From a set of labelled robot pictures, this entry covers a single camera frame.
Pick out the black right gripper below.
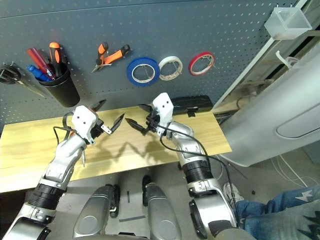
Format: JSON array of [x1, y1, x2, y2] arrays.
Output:
[[124, 104, 162, 137]]

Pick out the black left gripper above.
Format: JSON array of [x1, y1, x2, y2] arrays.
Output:
[[90, 99, 125, 141]]

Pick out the blue tape roll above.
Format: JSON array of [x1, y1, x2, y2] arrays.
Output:
[[126, 56, 161, 87]]

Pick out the red handled scissors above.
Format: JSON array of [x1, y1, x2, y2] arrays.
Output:
[[67, 129, 87, 168]]

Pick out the orange handled needle-nose pliers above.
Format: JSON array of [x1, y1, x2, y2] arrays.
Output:
[[91, 41, 131, 73]]

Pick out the blue handled screwdriver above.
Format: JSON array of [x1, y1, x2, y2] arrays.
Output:
[[26, 64, 52, 83]]

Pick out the grey perforated pegboard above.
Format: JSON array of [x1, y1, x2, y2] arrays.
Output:
[[0, 0, 298, 126]]

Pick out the metal double-prong peg hook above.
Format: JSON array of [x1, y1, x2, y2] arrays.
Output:
[[169, 61, 182, 76], [202, 56, 216, 70], [141, 64, 151, 81]]

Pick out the black tool cup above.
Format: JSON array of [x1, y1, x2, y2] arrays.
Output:
[[38, 66, 81, 108]]

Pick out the white tape roll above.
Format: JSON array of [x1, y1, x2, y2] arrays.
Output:
[[158, 55, 183, 81]]

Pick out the black plastic case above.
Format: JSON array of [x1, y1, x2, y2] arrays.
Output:
[[172, 95, 214, 117]]

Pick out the red tape roll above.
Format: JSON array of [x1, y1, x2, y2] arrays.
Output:
[[188, 51, 216, 76]]

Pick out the orange and black screwdriver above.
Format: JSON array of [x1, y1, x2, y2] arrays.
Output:
[[48, 41, 62, 77]]

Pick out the silver right robot leg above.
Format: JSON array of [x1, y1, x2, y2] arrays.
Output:
[[142, 174, 182, 240]]

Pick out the silver robot leg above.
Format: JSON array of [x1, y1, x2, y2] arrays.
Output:
[[142, 174, 182, 240], [72, 184, 121, 238]]

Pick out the silver left robot leg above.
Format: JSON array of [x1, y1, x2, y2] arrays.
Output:
[[72, 184, 121, 238]]

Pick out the long black floor tape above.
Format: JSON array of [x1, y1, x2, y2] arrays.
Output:
[[118, 215, 146, 223]]

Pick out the white sneaker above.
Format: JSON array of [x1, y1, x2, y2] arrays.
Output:
[[223, 182, 245, 203]]

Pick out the large grey plastic housing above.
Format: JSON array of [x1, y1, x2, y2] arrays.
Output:
[[219, 53, 320, 168]]

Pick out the white plastic hook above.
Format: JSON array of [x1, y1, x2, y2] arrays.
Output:
[[275, 50, 298, 70]]

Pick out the translucent plastic bin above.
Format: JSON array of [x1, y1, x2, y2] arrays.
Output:
[[264, 6, 312, 41]]

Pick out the blue jeans leg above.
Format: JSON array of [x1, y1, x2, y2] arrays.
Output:
[[236, 184, 320, 240]]

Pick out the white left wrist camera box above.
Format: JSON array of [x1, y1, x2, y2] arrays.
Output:
[[71, 105, 98, 145]]

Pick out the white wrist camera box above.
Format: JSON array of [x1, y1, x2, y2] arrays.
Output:
[[151, 92, 175, 131], [71, 105, 98, 145]]

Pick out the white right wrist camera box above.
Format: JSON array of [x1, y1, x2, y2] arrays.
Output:
[[151, 92, 175, 131]]

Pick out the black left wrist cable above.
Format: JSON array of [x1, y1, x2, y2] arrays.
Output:
[[53, 111, 76, 146]]

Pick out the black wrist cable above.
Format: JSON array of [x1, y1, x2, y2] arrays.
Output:
[[154, 122, 241, 228], [53, 111, 76, 146]]

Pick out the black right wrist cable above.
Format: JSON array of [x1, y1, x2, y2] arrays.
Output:
[[154, 122, 241, 228]]

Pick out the red handled screwdriver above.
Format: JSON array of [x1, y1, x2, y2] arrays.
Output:
[[26, 48, 56, 81]]

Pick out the black cable loop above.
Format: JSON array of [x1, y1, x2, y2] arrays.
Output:
[[236, 96, 256, 110]]

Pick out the black handled scissors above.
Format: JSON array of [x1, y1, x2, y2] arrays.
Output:
[[0, 62, 47, 98]]

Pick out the white metal frame post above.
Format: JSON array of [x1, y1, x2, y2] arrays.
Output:
[[211, 0, 310, 111]]

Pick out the white floor cables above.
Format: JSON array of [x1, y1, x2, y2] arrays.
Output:
[[271, 154, 316, 188]]

